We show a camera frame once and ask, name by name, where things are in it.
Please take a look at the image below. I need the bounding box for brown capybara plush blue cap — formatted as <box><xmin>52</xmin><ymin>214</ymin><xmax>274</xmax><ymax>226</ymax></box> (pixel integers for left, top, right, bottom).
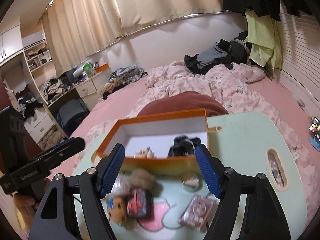
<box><xmin>107</xmin><ymin>196</ymin><xmax>127</xmax><ymax>224</ymax></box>

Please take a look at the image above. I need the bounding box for pink glitter card box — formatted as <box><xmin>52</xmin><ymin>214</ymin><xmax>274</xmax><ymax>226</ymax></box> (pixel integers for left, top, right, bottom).
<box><xmin>178</xmin><ymin>195</ymin><xmax>217</xmax><ymax>232</ymax></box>

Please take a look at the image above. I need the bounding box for clear bubble wrap bundle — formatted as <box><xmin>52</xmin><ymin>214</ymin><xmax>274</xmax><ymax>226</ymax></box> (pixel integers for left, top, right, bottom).
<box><xmin>111</xmin><ymin>177</ymin><xmax>132</xmax><ymax>197</ymax></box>

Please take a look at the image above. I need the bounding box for dark red foil snack pack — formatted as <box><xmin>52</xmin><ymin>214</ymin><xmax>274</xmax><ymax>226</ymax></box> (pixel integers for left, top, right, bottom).
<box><xmin>126</xmin><ymin>188</ymin><xmax>153</xmax><ymax>219</ymax></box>

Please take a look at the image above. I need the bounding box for brown fluffy pompom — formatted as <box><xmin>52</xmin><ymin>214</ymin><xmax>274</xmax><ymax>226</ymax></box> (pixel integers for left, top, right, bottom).
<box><xmin>129</xmin><ymin>168</ymin><xmax>156</xmax><ymax>191</ymax></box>

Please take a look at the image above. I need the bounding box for black glossy cloth item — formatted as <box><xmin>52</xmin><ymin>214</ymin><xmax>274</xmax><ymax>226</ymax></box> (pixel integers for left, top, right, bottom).
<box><xmin>168</xmin><ymin>135</ymin><xmax>201</xmax><ymax>158</ymax></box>

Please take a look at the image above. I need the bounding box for orange gradient cardboard box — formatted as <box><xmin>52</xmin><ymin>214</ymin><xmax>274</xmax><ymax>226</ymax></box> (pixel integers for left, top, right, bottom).
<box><xmin>91</xmin><ymin>109</ymin><xmax>208</xmax><ymax>176</ymax></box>

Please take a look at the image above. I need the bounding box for anime figure keychain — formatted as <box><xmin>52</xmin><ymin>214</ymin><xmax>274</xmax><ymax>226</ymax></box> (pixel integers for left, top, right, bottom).
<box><xmin>135</xmin><ymin>147</ymin><xmax>156</xmax><ymax>159</ymax></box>

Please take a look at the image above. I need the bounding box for person's left hand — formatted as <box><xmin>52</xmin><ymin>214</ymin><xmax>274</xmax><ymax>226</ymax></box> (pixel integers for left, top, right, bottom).
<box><xmin>13</xmin><ymin>193</ymin><xmax>39</xmax><ymax>211</ymax></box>

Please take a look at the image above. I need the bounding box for mint green lap table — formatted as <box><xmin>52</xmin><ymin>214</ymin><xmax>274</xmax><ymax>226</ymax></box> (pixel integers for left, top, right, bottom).
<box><xmin>74</xmin><ymin>112</ymin><xmax>306</xmax><ymax>239</ymax></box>

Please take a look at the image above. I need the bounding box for smartphone on bed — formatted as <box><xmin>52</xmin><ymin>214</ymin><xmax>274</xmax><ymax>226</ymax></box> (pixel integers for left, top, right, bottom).
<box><xmin>309</xmin><ymin>118</ymin><xmax>320</xmax><ymax>140</ymax></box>

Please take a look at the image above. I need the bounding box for white desk with drawer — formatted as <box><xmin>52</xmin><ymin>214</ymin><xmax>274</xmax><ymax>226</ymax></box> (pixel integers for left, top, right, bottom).
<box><xmin>48</xmin><ymin>69</ymin><xmax>111</xmax><ymax>113</ymax></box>

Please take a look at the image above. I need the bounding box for white shelf unit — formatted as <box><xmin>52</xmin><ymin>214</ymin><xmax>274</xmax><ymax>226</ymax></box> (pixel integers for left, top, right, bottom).
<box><xmin>1</xmin><ymin>24</ymin><xmax>67</xmax><ymax>143</ymax></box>

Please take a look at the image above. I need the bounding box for pink floral duvet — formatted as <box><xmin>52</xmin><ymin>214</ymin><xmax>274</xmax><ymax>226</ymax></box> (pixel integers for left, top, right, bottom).
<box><xmin>82</xmin><ymin>60</ymin><xmax>318</xmax><ymax>205</ymax></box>

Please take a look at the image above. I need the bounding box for dark red cushion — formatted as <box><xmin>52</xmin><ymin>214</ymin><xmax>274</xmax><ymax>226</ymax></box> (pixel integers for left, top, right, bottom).
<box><xmin>137</xmin><ymin>91</ymin><xmax>228</xmax><ymax>117</ymax></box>

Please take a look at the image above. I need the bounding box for patterned grey clothes pile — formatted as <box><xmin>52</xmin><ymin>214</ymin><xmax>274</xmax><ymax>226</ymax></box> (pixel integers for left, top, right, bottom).
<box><xmin>110</xmin><ymin>65</ymin><xmax>148</xmax><ymax>85</ymax></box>

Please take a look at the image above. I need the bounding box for beige curtain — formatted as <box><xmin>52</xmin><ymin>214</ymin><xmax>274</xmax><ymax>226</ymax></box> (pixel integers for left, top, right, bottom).
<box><xmin>41</xmin><ymin>0</ymin><xmax>222</xmax><ymax>75</ymax></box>

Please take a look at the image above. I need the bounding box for pile of dark clothes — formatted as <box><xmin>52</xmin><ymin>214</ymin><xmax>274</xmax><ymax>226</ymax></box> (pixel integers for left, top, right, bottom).
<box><xmin>184</xmin><ymin>31</ymin><xmax>252</xmax><ymax>75</ymax></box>

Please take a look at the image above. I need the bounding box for lime green garment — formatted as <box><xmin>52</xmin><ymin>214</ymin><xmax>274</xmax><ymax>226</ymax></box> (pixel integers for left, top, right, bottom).
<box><xmin>245</xmin><ymin>9</ymin><xmax>283</xmax><ymax>69</ymax></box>

